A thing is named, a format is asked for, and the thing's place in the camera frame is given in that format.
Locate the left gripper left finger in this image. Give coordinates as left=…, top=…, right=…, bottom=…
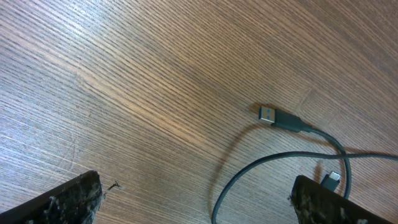
left=1, top=170, right=103, bottom=224

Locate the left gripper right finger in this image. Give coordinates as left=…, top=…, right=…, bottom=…
left=290, top=175, right=392, bottom=224

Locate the long black USB cable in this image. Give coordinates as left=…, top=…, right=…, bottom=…
left=210, top=105, right=398, bottom=224

